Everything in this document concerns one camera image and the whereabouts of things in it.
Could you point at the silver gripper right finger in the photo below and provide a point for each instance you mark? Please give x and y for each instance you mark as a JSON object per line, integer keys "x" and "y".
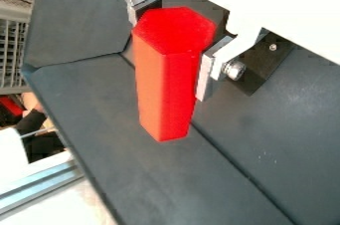
{"x": 250, "y": 69}

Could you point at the red hexagon block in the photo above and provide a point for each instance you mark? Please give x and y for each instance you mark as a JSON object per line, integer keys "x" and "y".
{"x": 170, "y": 38}

